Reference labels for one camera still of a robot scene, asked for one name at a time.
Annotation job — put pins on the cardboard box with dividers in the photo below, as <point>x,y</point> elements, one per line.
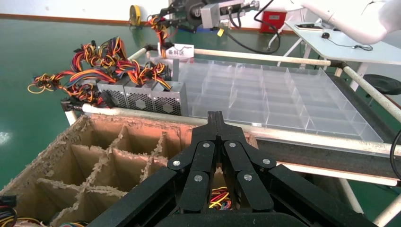
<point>94,163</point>

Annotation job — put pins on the black round stool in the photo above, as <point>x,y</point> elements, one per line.
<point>382,84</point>

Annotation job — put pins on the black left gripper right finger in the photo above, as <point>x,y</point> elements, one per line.
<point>238,156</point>

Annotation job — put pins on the black rack board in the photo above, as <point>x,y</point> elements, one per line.
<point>313,161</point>

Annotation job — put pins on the white pipe rack frame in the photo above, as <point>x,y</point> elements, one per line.
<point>282,58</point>

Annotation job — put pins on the clear acrylic divider tray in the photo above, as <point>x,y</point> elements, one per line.
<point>282,103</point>

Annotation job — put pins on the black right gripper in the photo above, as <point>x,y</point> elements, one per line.
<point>192,14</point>

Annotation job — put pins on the power supply held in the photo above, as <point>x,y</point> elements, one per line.
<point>213,15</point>

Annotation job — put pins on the black computer mouse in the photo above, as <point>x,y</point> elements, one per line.
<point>325,35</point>

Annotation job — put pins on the light grey desk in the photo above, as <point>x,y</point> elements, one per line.
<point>344,51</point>

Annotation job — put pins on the white sign with characters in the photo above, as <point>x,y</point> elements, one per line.
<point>181,51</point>

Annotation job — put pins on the yellow reel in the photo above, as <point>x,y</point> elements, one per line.
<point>134,15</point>

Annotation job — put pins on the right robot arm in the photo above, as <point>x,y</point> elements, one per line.
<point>360,28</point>

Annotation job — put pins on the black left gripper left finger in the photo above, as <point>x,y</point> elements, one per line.
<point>200,156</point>

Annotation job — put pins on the red cabinet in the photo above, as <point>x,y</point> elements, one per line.
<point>275,23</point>

